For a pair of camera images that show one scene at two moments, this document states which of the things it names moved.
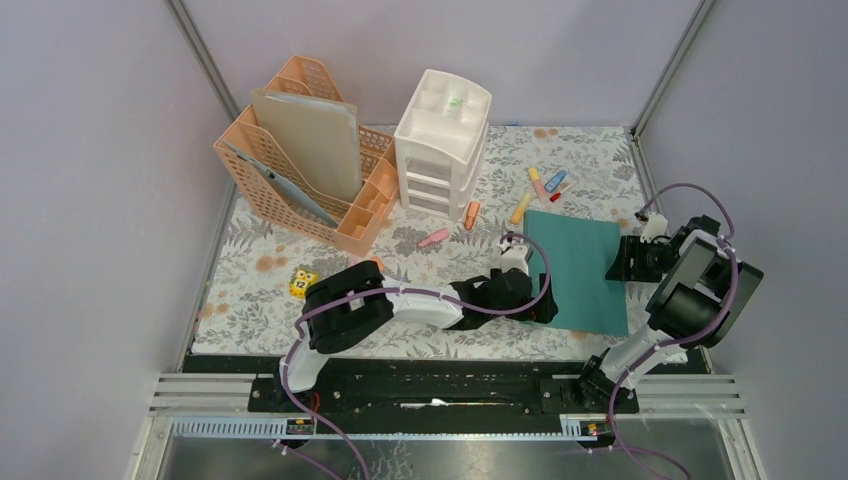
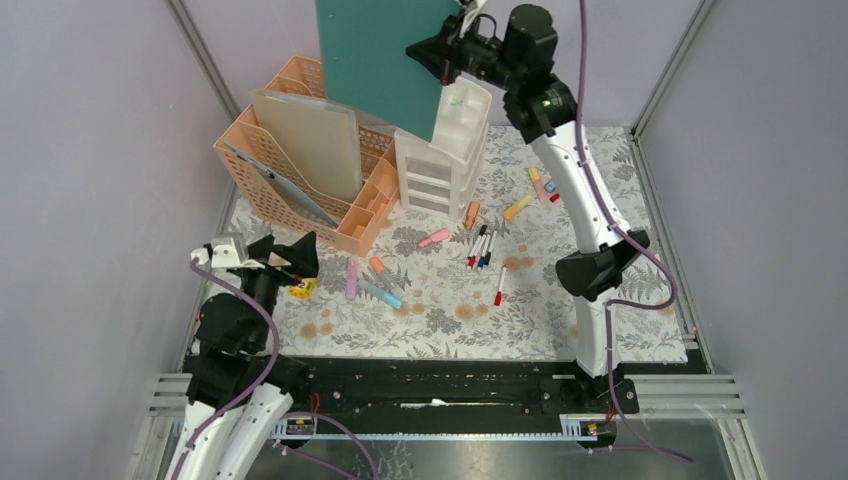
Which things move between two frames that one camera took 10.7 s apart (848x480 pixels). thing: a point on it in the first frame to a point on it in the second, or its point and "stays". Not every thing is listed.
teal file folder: [580, 252] to [367, 68]
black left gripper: [542, 314] to [302, 254]
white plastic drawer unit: [440, 145] stays
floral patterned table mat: [262, 269] stays
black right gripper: [631, 248] to [440, 54]
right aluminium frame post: [635, 140] stays
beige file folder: [318, 143] stays
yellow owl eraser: [301, 281] stays
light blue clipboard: [287, 188] stays
